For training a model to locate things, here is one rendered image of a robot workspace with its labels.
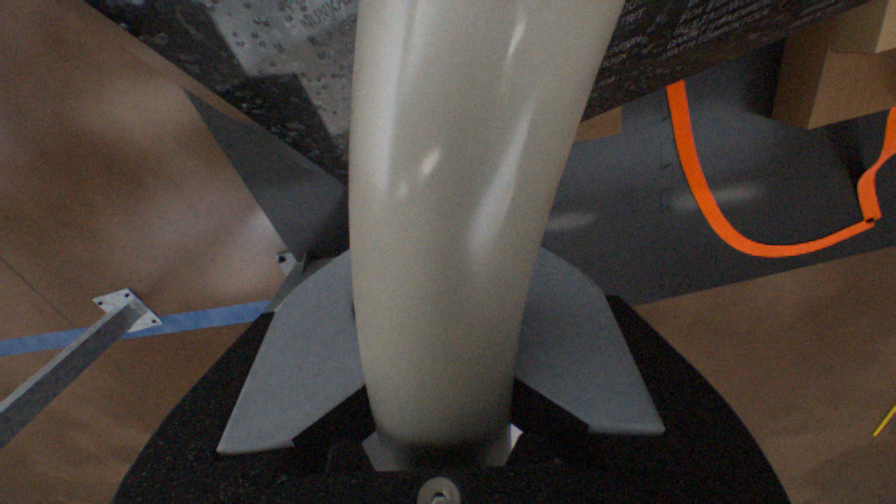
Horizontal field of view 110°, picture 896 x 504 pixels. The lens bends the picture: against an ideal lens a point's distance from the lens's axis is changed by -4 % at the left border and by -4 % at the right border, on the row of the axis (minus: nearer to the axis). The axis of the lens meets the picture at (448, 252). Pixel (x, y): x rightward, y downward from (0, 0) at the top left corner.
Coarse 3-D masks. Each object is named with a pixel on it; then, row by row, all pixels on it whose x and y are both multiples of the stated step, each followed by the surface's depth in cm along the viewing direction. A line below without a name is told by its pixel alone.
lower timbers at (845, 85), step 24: (816, 24) 73; (792, 48) 80; (816, 48) 75; (792, 72) 82; (816, 72) 76; (840, 72) 75; (864, 72) 75; (888, 72) 75; (792, 96) 84; (816, 96) 78; (840, 96) 78; (864, 96) 78; (888, 96) 77; (792, 120) 86; (816, 120) 81; (840, 120) 81
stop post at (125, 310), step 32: (128, 288) 130; (128, 320) 132; (160, 320) 139; (64, 352) 113; (96, 352) 119; (32, 384) 101; (64, 384) 108; (0, 416) 92; (32, 416) 99; (0, 448) 91
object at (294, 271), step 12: (288, 252) 119; (288, 264) 122; (300, 264) 120; (312, 264) 119; (324, 264) 117; (288, 276) 115; (300, 276) 113; (288, 288) 109; (276, 300) 104; (264, 312) 100; (372, 444) 70; (372, 456) 69; (384, 456) 76; (384, 468) 75
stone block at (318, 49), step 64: (64, 0) 17; (128, 0) 15; (192, 0) 15; (256, 0) 16; (320, 0) 17; (640, 0) 22; (704, 0) 24; (768, 0) 25; (832, 0) 27; (192, 64) 18; (256, 64) 20; (320, 64) 21; (640, 64) 29; (704, 64) 31; (256, 128) 28; (320, 128) 26
